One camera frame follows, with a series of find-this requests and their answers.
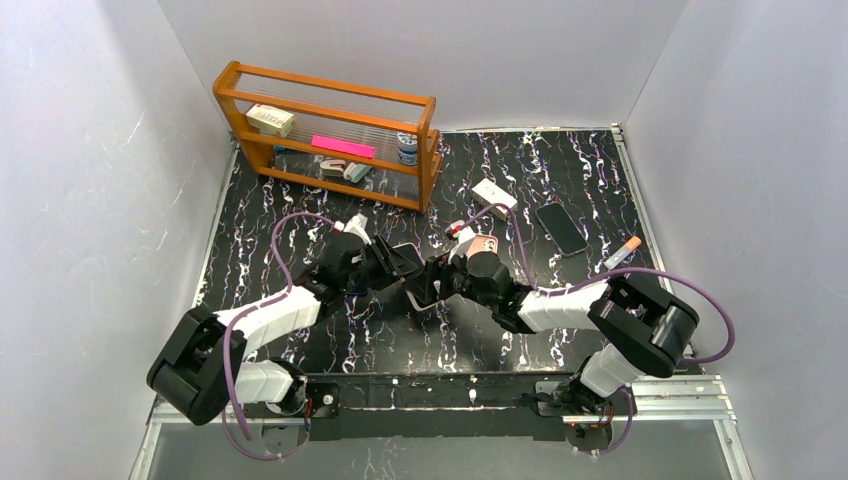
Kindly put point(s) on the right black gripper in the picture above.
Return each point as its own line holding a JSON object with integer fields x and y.
{"x": 436, "y": 281}

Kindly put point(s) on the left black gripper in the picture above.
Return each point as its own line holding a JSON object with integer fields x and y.
{"x": 385, "y": 258}

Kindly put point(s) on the blue smartphone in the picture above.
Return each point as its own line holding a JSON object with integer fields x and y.
{"x": 407, "y": 258}

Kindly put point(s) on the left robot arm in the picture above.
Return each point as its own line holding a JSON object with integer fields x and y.
{"x": 204, "y": 366}

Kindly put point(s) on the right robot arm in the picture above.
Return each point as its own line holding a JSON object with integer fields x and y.
{"x": 646, "y": 327}

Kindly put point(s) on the black phone clear case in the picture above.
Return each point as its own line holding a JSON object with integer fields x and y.
{"x": 562, "y": 230}

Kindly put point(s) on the pale green eraser block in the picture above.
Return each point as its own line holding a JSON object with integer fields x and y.
{"x": 354, "y": 172}

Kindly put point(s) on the white box red label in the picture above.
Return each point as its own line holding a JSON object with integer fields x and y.
{"x": 487, "y": 193}

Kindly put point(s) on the orange wooden shelf rack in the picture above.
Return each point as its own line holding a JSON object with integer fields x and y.
{"x": 351, "y": 112}

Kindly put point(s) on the white stapler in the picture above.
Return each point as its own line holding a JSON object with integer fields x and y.
{"x": 333, "y": 167}

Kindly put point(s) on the blue white small jar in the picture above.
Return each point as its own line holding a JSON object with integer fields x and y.
{"x": 407, "y": 145}

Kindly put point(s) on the pink flat card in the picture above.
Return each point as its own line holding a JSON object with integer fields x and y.
{"x": 343, "y": 147}

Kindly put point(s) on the white cardboard box on shelf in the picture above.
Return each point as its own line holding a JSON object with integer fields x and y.
{"x": 270, "y": 120}

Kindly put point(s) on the orange capped white marker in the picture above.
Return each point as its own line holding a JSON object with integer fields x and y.
{"x": 621, "y": 254}

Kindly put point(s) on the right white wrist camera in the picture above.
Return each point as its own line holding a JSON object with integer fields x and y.
{"x": 463, "y": 236}

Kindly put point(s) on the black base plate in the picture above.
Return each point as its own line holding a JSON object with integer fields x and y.
{"x": 431, "y": 406}

